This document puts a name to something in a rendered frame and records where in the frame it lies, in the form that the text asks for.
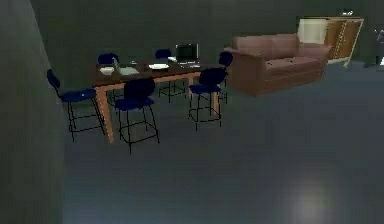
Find gray laptop with dark screen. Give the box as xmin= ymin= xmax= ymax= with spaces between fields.
xmin=175 ymin=43 xmax=202 ymax=69

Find blue chair with black legs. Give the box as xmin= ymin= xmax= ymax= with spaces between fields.
xmin=187 ymin=67 xmax=229 ymax=132
xmin=97 ymin=52 xmax=125 ymax=107
xmin=154 ymin=48 xmax=187 ymax=104
xmin=46 ymin=68 xmax=106 ymax=143
xmin=113 ymin=77 xmax=161 ymax=155
xmin=218 ymin=51 xmax=234 ymax=105

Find white plate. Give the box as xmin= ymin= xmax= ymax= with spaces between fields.
xmin=148 ymin=63 xmax=170 ymax=71

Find brown wooden dining table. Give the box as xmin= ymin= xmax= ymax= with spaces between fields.
xmin=89 ymin=58 xmax=222 ymax=144

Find brown sofa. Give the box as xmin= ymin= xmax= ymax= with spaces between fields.
xmin=223 ymin=32 xmax=334 ymax=98

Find wooden cabinet with pale side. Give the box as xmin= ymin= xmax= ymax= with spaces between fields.
xmin=296 ymin=16 xmax=365 ymax=69

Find dark gray stand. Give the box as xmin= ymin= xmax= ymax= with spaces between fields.
xmin=363 ymin=28 xmax=384 ymax=72

